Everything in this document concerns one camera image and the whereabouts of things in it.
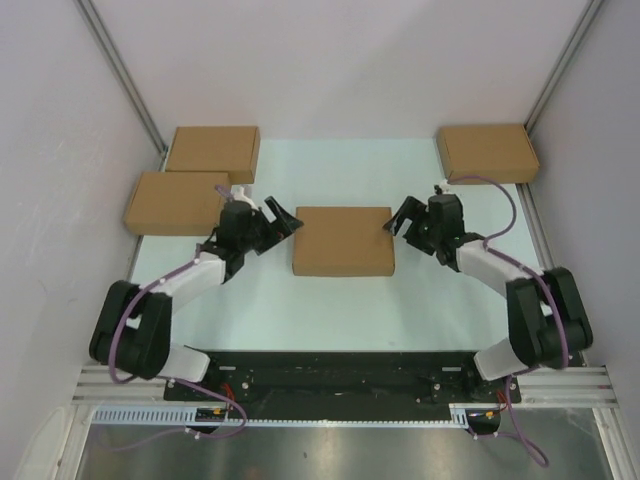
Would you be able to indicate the right aluminium corner post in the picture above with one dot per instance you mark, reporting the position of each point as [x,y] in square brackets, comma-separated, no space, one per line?
[568,53]

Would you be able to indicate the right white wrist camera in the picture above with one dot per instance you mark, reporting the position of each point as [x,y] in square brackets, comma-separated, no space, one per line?
[442,188]

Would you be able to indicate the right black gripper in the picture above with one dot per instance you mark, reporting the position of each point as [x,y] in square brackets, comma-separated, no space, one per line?
[411,209]

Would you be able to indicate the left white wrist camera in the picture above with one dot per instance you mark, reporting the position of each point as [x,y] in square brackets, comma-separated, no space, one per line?
[244,193]

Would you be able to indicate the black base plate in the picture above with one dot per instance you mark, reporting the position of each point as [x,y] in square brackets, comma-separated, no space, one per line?
[431,376]

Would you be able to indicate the cardboard box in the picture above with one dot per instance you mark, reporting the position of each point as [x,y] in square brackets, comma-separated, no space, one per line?
[175,203]
[500,152]
[343,242]
[219,149]

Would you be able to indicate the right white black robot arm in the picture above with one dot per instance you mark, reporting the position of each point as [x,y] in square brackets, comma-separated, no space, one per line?
[546,318]

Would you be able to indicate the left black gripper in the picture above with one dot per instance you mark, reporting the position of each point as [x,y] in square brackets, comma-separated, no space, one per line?
[283,221]

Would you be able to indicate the left aluminium corner post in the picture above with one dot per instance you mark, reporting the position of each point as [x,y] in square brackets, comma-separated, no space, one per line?
[108,48]

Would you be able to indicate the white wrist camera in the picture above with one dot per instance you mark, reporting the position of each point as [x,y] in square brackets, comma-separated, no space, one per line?
[244,193]
[442,188]

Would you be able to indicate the aluminium corner post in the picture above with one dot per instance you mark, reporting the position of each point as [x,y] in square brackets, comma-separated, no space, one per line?
[568,53]
[108,48]

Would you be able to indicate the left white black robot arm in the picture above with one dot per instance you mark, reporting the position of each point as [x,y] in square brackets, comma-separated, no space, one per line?
[133,333]

